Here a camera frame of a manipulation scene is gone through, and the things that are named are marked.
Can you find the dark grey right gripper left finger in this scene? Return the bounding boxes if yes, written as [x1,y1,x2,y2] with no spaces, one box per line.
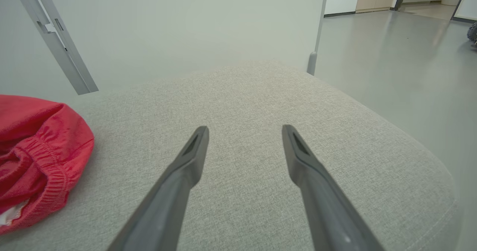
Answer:
[107,126,210,251]

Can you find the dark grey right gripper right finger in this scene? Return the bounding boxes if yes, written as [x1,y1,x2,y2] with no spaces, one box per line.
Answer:
[282,124,386,251]

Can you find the red shorts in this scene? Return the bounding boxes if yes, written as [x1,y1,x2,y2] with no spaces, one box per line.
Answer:
[0,94,95,235]

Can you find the grey fuzzy object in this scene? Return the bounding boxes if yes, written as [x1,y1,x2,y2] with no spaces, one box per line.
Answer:
[467,22,477,50]

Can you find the thin grey partition post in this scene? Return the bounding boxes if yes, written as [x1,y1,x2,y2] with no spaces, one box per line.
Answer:
[306,0,331,76]

